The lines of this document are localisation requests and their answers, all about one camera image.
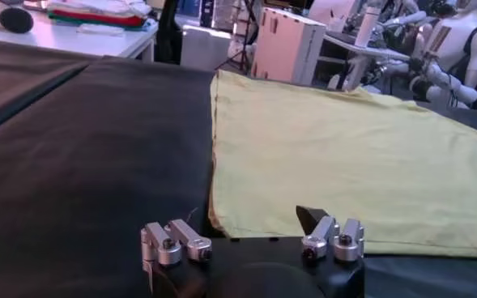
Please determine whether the yellow t-shirt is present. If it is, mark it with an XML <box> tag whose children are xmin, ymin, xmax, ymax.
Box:
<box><xmin>208</xmin><ymin>69</ymin><xmax>477</xmax><ymax>258</ymax></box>

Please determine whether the white humanoid robot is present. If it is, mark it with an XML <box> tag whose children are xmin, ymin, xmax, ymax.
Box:
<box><xmin>407</xmin><ymin>0</ymin><xmax>477</xmax><ymax>111</ymax></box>

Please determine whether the black office chair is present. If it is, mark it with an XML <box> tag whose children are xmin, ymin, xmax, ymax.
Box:
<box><xmin>154</xmin><ymin>0</ymin><xmax>183</xmax><ymax>66</ymax></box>

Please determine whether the folded clothes stack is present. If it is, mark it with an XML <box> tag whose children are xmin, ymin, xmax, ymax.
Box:
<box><xmin>45</xmin><ymin>0</ymin><xmax>153</xmax><ymax>30</ymax></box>

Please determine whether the small white standing desk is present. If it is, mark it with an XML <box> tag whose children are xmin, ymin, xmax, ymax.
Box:
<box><xmin>317</xmin><ymin>32</ymin><xmax>411</xmax><ymax>92</ymax></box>

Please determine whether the tall white cardboard box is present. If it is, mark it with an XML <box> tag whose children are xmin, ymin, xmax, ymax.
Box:
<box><xmin>251</xmin><ymin>6</ymin><xmax>328</xmax><ymax>87</ymax></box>

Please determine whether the black white vr controller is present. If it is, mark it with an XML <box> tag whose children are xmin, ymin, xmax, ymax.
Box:
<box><xmin>0</xmin><ymin>6</ymin><xmax>35</xmax><ymax>35</ymax></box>

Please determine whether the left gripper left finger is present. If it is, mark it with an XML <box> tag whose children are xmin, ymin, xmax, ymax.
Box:
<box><xmin>140</xmin><ymin>206</ymin><xmax>214</xmax><ymax>273</ymax></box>

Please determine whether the black tablecloth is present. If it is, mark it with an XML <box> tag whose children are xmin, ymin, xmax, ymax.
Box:
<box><xmin>0</xmin><ymin>38</ymin><xmax>100</xmax><ymax>137</ymax></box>
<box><xmin>0</xmin><ymin>55</ymin><xmax>477</xmax><ymax>298</ymax></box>

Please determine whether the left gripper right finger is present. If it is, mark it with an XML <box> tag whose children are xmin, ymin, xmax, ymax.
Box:
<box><xmin>296</xmin><ymin>205</ymin><xmax>365</xmax><ymax>262</ymax></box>

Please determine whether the white table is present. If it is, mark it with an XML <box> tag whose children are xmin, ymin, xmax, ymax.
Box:
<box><xmin>0</xmin><ymin>6</ymin><xmax>159</xmax><ymax>62</ymax></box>

